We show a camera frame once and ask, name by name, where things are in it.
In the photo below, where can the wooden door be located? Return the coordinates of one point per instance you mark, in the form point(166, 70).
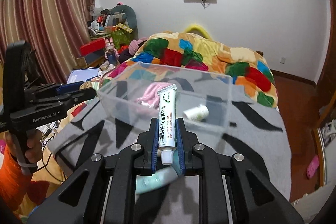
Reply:
point(325, 87)

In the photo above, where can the left hand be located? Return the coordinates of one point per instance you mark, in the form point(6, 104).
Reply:
point(34, 152)

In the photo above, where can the white pill bottle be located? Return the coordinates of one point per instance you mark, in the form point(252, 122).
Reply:
point(198, 113)

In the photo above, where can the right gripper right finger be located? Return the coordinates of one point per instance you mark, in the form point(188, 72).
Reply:
point(197, 159)

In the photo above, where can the grey neck pillow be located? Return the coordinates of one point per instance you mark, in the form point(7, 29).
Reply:
point(129, 16)

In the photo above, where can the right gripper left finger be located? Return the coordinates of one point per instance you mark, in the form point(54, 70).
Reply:
point(138, 159)

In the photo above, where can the pink bunny bottle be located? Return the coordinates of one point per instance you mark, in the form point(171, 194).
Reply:
point(111, 53)

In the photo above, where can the orange sleeved left forearm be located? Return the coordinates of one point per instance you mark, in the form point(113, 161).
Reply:
point(15, 185)

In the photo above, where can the yellow pillow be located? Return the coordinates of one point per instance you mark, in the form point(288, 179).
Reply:
point(197, 29)

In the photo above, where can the grey black patterned blanket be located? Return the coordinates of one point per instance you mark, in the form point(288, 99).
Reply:
point(256, 131)

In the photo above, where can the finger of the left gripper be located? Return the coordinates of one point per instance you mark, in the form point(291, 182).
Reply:
point(68, 88)
point(65, 101)

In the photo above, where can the pink croc shoe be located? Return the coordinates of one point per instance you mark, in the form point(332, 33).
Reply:
point(312, 167)

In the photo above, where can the clear plastic storage box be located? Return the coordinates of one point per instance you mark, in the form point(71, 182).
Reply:
point(202, 99)

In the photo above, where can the colourful patchwork quilt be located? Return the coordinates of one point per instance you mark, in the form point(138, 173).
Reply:
point(247, 68)

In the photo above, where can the white ointment tube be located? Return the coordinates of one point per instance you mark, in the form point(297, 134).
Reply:
point(167, 121)

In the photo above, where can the green gift bag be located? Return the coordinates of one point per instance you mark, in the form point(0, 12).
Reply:
point(121, 38)

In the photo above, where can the pink knit hat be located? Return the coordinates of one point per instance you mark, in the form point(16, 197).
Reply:
point(135, 45)

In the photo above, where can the red box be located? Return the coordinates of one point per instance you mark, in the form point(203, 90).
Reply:
point(93, 46)

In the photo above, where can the white wall socket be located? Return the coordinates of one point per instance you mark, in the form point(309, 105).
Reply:
point(282, 60)

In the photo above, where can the pink striped curtain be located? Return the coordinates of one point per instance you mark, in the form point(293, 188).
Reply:
point(56, 29)

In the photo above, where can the mint green small bottle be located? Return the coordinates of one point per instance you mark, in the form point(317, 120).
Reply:
point(160, 178)

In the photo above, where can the blue white booklet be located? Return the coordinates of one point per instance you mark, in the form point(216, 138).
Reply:
point(81, 75)

